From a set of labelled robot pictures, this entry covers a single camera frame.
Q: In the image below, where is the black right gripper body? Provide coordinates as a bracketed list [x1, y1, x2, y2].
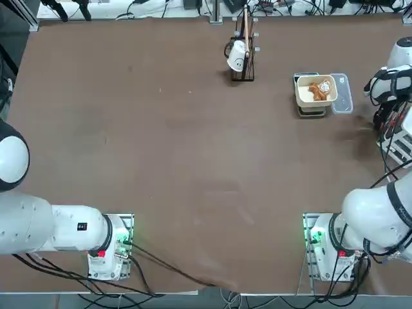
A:
[373, 102, 404, 136]

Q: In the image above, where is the brown toy chicken leg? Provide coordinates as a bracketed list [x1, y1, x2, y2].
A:
[308, 82, 326, 102]

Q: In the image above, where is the white digital kitchen scale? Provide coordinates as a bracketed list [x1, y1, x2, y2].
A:
[293, 72, 334, 119]

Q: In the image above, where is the clear plastic container lid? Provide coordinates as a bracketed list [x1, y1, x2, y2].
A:
[330, 73, 354, 115]

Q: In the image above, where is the cream plastic container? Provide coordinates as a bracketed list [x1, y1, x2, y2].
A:
[295, 74, 338, 107]

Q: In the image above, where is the white cup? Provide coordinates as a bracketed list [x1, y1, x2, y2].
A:
[227, 40, 249, 72]

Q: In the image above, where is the black wire cup rack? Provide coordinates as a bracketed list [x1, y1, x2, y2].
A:
[224, 5, 261, 82]

